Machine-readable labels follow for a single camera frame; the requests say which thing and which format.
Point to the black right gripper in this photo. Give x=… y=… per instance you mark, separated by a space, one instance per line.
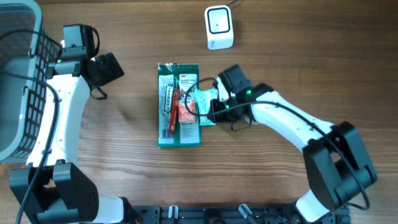
x=214 y=109

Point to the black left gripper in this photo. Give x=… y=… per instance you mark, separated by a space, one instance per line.
x=114 y=68

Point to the teal wet wipes pack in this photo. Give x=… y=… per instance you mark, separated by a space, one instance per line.
x=204 y=98

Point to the orange tissue pack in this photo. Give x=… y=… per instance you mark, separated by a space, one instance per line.
x=184 y=116

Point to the red Nescafe coffee stick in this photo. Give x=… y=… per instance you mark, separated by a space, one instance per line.
x=174 y=111

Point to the green glove package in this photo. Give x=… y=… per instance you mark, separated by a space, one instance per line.
x=185 y=78

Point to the green white candy bar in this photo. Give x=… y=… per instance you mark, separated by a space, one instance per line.
x=169 y=92

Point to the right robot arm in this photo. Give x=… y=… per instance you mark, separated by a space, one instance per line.
x=337 y=162

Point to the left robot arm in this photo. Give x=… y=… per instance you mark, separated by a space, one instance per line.
x=52 y=188

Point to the white barcode scanner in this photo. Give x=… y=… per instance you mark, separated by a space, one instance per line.
x=219 y=27

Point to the grey plastic mesh basket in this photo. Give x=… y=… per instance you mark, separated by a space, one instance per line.
x=26 y=51

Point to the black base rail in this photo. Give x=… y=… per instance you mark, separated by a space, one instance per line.
x=266 y=214

